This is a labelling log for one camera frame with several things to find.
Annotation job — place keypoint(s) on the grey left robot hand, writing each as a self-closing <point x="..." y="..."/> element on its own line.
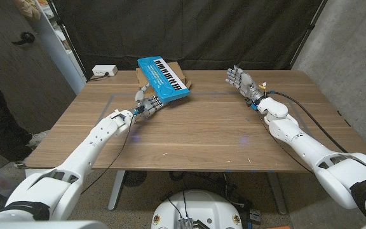
<point x="148" y="106"/>

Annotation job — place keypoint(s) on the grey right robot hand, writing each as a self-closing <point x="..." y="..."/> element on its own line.
<point x="245" y="82"/>

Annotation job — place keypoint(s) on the blue toy piano keyboard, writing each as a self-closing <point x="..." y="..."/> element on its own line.
<point x="157" y="79"/>

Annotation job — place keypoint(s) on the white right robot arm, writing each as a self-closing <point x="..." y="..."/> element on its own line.
<point x="291" y="130"/>

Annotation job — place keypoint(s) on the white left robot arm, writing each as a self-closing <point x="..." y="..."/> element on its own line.
<point x="97" y="140"/>

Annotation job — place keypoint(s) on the cardboard packing box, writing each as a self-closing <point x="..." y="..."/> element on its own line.
<point x="178" y="68"/>

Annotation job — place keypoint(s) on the white power strip box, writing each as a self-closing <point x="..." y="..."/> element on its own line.
<point x="104" y="70"/>

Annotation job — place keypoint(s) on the white box under table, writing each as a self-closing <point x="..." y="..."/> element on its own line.
<point x="32" y="172"/>

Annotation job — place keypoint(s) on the black backdrop curtain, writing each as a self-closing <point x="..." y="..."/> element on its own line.
<point x="218" y="31"/>

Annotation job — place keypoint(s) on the round black floor fan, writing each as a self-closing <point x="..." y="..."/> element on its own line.
<point x="134" y="178"/>

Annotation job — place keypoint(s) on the black backdrop stand pole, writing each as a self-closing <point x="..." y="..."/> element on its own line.
<point x="310" y="27"/>
<point x="67" y="36"/>

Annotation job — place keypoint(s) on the grey table leg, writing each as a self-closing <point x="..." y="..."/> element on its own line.
<point x="116" y="191"/>
<point x="276" y="194"/>

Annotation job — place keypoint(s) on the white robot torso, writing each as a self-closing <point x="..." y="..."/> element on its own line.
<point x="199" y="206"/>

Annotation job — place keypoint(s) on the dark wooden door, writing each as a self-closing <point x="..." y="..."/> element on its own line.
<point x="33" y="79"/>

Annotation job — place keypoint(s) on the grey heat sink module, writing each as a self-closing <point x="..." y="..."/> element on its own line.
<point x="186" y="223"/>

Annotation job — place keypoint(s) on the person in beige jacket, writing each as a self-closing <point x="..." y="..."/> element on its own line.
<point x="29" y="9"/>

